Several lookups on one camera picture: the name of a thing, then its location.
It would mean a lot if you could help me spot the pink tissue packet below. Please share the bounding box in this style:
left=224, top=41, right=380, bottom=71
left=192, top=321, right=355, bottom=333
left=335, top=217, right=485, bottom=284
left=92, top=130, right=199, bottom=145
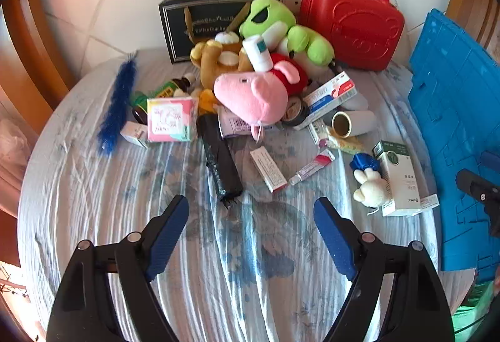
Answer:
left=146, top=97, right=199, bottom=143

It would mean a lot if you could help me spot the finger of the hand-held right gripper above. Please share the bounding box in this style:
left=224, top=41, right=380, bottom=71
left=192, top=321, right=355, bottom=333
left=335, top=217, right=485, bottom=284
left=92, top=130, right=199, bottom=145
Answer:
left=456, top=169, right=500, bottom=238
left=480, top=150, right=500, bottom=173

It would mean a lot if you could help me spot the red toy suitcase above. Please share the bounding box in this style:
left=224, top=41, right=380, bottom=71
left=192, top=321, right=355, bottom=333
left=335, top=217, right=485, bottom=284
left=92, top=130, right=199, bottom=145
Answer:
left=299, top=0, right=405, bottom=72

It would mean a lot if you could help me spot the yellow snack packet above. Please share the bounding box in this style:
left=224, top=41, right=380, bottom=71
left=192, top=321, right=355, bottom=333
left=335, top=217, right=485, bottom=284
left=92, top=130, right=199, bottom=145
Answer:
left=326, top=135, right=364, bottom=153

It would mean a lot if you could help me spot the dark glass bottle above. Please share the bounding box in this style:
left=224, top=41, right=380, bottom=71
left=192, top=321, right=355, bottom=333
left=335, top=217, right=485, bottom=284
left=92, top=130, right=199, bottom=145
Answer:
left=131, top=105, right=149, bottom=126

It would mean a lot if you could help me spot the green bag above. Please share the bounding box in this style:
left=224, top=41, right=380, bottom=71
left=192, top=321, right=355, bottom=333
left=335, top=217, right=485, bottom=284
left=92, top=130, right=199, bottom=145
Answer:
left=453, top=281, right=497, bottom=339

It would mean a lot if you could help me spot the white rabbit plush toy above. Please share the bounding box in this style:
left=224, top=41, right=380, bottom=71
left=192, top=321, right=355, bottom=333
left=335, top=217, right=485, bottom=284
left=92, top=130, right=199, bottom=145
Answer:
left=350, top=153, right=391, bottom=208

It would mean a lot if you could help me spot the wooden frame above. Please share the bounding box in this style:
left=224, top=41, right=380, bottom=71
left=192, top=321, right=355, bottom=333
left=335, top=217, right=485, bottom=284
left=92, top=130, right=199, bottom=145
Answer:
left=0, top=0, right=75, bottom=112

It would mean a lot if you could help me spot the pink white small box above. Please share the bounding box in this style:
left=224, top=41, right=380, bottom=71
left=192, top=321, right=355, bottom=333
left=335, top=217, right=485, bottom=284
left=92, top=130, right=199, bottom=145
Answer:
left=250, top=147, right=288, bottom=195

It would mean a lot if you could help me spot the pink ointment tube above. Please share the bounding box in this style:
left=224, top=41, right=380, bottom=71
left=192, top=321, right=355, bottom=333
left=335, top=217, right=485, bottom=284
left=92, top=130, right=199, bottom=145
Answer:
left=289, top=149, right=336, bottom=186

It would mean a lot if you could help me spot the white plastic bottle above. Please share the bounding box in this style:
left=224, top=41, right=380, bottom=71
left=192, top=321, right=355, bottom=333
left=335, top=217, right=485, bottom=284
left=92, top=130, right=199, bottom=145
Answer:
left=242, top=34, right=273, bottom=73

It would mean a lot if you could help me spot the black gift box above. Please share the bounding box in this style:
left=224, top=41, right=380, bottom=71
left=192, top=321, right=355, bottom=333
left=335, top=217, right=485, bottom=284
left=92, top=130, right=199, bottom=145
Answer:
left=158, top=0, right=283, bottom=64

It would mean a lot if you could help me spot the pink pig plush toy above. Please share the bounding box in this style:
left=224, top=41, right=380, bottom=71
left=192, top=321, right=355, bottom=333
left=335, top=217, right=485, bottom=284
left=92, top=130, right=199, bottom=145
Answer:
left=213, top=53, right=309, bottom=141

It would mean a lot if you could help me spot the small brown bottle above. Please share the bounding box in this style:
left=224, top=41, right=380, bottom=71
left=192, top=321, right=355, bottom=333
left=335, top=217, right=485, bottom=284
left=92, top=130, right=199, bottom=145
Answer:
left=172, top=72, right=196, bottom=90

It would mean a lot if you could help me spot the orange plush toy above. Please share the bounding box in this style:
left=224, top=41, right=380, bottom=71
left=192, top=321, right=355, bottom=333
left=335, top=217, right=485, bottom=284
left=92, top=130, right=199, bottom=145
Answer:
left=191, top=88, right=219, bottom=114

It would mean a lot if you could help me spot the brown bear plush toy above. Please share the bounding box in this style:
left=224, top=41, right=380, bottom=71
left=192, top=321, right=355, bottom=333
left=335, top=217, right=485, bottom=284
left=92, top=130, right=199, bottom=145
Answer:
left=190, top=30, right=254, bottom=90

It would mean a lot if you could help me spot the white pink blister packet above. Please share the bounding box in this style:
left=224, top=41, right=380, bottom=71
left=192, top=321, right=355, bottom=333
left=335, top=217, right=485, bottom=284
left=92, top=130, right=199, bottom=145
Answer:
left=308, top=121, right=333, bottom=149

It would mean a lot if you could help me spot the white red toothpaste box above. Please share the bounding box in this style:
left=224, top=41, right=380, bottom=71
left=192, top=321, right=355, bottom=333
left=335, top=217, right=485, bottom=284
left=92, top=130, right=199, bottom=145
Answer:
left=293, top=71, right=358, bottom=130

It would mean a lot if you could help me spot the green label bottle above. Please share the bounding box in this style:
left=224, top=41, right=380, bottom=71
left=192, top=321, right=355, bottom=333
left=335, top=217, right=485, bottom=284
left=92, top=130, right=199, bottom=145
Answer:
left=133, top=79, right=180, bottom=108

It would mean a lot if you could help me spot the purple white packet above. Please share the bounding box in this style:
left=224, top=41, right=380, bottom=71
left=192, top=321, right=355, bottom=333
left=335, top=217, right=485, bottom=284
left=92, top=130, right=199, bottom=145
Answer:
left=217, top=108, right=254, bottom=139

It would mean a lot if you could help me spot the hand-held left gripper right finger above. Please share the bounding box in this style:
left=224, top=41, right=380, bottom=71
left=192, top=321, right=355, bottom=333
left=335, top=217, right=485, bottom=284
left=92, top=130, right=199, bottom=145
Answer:
left=313, top=197, right=456, bottom=342

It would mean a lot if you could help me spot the green frog plush toy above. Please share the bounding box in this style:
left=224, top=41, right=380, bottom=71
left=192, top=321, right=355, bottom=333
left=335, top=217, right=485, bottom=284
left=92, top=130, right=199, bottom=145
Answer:
left=239, top=0, right=336, bottom=71

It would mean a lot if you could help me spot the blue floral tablecloth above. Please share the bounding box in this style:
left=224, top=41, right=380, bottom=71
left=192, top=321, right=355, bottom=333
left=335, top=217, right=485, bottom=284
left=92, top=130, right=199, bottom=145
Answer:
left=17, top=47, right=444, bottom=342

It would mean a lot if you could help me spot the blue feather duster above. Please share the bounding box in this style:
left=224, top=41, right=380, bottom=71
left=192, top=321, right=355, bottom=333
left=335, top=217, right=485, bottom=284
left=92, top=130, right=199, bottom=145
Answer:
left=97, top=52, right=138, bottom=155

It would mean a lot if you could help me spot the white paper roll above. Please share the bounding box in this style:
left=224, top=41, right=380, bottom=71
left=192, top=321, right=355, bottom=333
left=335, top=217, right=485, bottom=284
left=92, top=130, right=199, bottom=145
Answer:
left=331, top=110, right=378, bottom=138

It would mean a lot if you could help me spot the white green medicine box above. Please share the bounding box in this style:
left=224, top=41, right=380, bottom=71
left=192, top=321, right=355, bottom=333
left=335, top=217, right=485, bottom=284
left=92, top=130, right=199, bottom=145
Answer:
left=372, top=140, right=440, bottom=217

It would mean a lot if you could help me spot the black plastic bag roll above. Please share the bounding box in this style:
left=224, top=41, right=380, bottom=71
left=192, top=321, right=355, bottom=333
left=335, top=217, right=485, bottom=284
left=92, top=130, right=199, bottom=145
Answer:
left=196, top=113, right=243, bottom=206

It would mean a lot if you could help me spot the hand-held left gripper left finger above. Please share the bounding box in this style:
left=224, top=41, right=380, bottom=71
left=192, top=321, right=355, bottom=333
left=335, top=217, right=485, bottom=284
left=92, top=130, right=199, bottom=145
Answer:
left=46, top=194, right=190, bottom=342

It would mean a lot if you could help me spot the dark brown tape roll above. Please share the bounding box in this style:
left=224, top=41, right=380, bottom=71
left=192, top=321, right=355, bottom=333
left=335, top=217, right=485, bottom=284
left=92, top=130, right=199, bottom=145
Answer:
left=282, top=96, right=313, bottom=128

